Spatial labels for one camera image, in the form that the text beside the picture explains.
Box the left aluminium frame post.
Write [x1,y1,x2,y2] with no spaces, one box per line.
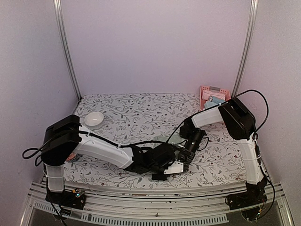
[53,0,82,101]

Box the white bowl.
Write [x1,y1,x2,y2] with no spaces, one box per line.
[84,112,104,129]

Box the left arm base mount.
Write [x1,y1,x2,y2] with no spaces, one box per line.
[45,188,86,210]

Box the light blue towel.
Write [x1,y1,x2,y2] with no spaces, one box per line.
[204,101,222,110]

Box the aluminium frame post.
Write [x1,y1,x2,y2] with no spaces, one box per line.
[53,0,82,101]
[231,0,258,96]

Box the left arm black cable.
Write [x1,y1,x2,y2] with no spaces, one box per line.
[22,131,170,165]

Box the right aluminium frame post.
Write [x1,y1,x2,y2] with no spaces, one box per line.
[231,0,258,96]

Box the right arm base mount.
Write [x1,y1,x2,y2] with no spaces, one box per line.
[225,188,267,210]

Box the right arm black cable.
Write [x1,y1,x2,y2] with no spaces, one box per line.
[166,89,270,144]

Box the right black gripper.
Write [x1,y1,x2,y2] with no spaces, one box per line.
[179,130,205,167]

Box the blue patterned rolled towel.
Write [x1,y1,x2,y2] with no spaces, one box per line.
[208,96,225,104]

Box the pink rolled towel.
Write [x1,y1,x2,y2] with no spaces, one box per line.
[201,90,226,100]

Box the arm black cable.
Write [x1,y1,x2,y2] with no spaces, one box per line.
[166,89,270,144]
[22,131,170,165]

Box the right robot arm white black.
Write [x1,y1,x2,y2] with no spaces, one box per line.
[179,97,267,205]

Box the front aluminium rail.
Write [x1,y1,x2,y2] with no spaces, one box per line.
[20,181,293,226]

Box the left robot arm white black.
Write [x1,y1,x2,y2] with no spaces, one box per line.
[22,114,184,204]

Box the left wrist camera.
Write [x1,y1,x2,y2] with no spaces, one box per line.
[163,161,189,175]

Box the pink plastic basket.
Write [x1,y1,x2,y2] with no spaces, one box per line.
[200,86,231,111]

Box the green towel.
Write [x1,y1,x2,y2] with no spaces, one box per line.
[152,133,186,145]

